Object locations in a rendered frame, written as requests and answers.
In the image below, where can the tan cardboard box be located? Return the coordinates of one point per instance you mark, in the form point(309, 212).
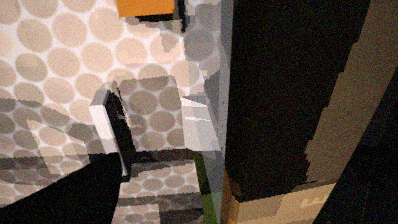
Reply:
point(281, 94)

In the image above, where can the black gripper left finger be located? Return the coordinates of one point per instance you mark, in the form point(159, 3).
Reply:
point(87, 196)

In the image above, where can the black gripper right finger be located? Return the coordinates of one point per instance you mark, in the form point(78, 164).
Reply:
point(367, 190)

